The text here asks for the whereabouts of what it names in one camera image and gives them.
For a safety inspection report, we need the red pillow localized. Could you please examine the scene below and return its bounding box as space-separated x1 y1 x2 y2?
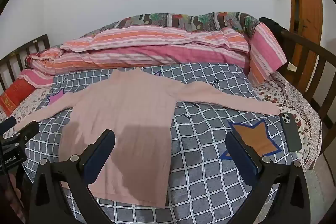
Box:
0 78 36 111

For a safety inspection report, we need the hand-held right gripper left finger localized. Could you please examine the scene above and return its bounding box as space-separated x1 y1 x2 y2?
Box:
29 129 116 224

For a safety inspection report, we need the brown wooden door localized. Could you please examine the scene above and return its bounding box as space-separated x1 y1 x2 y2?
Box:
284 0 323 56

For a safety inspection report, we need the pink knit sweater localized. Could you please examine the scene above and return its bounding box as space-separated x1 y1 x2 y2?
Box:
13 67 281 208

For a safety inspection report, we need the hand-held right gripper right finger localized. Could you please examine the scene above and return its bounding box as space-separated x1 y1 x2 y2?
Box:
226 131 307 224

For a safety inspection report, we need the smartphone in dark case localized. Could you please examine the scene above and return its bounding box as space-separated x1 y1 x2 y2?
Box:
279 112 303 153

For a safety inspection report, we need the pink orange striped quilt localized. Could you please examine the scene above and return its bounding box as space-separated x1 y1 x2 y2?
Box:
17 21 287 88

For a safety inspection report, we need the dark wooden bed footboard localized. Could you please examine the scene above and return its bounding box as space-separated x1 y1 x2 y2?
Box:
259 18 336 159

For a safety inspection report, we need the black garment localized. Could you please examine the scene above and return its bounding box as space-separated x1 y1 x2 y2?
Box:
259 17 289 38

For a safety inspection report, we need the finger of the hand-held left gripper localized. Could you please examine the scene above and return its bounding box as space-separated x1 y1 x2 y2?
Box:
0 117 17 135
12 121 40 144

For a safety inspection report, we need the floral patchwork quilt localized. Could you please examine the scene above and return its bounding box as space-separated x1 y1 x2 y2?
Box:
79 12 260 38

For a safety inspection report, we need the grey checkered star blanket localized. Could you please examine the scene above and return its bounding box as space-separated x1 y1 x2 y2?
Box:
22 63 302 224

